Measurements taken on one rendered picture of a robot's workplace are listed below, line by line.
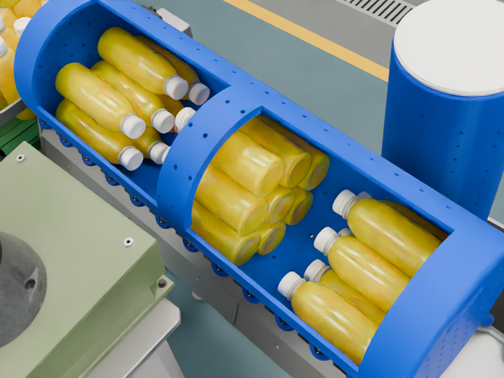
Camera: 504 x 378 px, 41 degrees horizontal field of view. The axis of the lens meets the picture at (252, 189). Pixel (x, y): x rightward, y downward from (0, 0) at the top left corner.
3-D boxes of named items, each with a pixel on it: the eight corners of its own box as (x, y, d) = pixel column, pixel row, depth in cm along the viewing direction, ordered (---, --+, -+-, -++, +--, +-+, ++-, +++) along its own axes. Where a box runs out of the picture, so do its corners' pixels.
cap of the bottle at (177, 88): (178, 95, 124) (185, 100, 124) (163, 96, 121) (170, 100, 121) (184, 76, 123) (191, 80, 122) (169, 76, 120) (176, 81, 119)
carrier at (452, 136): (489, 272, 200) (423, 208, 216) (575, 52, 130) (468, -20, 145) (415, 325, 193) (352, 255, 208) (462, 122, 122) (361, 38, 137)
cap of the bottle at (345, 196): (338, 211, 102) (328, 205, 103) (343, 219, 105) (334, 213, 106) (354, 191, 102) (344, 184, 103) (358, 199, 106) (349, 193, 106)
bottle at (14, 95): (10, 121, 151) (-26, 60, 136) (19, 98, 155) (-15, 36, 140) (40, 121, 150) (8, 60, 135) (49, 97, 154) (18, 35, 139)
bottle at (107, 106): (74, 53, 126) (139, 100, 117) (90, 76, 132) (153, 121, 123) (46, 79, 124) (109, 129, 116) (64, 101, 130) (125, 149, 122)
